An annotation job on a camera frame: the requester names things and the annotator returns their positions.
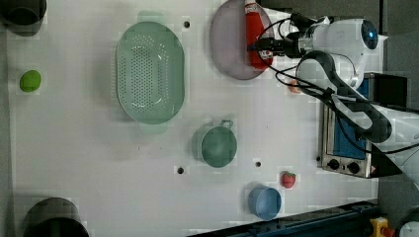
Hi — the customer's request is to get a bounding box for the green oval colander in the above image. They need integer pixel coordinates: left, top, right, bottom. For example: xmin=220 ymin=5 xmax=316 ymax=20
xmin=116 ymin=11 xmax=185 ymax=134

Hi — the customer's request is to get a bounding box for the black cylinder top left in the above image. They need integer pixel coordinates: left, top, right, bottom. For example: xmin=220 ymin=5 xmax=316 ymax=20
xmin=0 ymin=0 xmax=47 ymax=37

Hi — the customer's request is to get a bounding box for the round grey plate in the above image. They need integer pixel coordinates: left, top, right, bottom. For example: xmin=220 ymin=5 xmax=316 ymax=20
xmin=209 ymin=0 xmax=271 ymax=80

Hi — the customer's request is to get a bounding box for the red plush ketchup bottle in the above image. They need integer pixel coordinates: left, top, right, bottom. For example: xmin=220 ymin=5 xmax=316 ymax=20
xmin=244 ymin=0 xmax=273 ymax=70

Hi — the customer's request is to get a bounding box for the black cylinder bottom left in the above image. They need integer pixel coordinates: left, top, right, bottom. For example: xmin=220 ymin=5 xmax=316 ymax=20
xmin=23 ymin=197 xmax=90 ymax=237

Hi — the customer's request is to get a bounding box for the blue cup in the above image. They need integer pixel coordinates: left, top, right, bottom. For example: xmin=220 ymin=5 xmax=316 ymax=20
xmin=248 ymin=185 xmax=282 ymax=220

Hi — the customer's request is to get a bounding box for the blue metal rail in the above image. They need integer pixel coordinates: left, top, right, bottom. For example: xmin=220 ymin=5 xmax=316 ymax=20
xmin=188 ymin=201 xmax=380 ymax=237

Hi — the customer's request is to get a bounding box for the green lime toy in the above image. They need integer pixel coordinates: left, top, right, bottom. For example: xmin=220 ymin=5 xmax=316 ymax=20
xmin=20 ymin=70 xmax=42 ymax=93

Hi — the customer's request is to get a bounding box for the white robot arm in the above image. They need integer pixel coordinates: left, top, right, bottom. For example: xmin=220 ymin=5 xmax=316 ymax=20
xmin=246 ymin=14 xmax=419 ymax=184

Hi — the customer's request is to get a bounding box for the strawberry toy near cup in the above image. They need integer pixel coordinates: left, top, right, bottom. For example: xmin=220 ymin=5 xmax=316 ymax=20
xmin=282 ymin=172 xmax=296 ymax=189

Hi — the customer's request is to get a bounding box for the silver toaster oven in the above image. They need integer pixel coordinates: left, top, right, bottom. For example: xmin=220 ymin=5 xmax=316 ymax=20
xmin=317 ymin=73 xmax=407 ymax=179

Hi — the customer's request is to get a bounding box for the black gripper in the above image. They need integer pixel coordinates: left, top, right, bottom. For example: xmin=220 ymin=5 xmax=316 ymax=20
xmin=247 ymin=32 xmax=313 ymax=58

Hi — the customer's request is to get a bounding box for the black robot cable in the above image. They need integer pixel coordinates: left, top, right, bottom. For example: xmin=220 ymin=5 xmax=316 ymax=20
xmin=255 ymin=13 xmax=419 ymax=156

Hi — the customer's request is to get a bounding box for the yellow red emergency button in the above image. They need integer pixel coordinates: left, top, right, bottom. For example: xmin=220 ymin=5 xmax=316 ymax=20
xmin=370 ymin=217 xmax=395 ymax=237

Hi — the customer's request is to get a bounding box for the green pot with handle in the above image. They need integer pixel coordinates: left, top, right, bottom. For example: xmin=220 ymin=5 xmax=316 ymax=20
xmin=191 ymin=119 xmax=238 ymax=168

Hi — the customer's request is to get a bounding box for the black cylinder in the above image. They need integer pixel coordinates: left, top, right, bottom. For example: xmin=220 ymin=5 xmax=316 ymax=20
xmin=23 ymin=197 xmax=90 ymax=237
xmin=0 ymin=0 xmax=47 ymax=37

